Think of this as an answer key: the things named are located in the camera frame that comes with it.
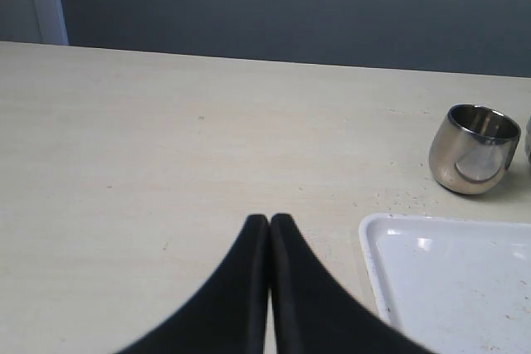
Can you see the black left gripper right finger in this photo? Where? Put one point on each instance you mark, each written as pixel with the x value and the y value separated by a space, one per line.
pixel 313 313

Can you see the steel bowl with rice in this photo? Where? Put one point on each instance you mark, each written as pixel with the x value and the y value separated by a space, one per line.
pixel 527 141

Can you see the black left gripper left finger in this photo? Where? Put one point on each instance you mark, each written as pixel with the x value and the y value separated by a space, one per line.
pixel 228 313

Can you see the stainless steel cup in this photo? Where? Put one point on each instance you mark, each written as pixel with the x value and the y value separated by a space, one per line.
pixel 473 149

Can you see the white plastic tray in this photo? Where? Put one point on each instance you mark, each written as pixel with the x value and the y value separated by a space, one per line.
pixel 455 286

